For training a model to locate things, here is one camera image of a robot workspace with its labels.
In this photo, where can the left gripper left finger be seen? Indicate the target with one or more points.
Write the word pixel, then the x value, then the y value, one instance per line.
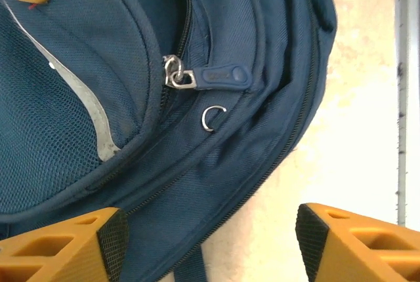
pixel 65 249

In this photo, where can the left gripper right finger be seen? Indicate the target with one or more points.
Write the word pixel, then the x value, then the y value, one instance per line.
pixel 367 249

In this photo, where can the navy blue backpack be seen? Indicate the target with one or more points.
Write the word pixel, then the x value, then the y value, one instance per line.
pixel 229 164

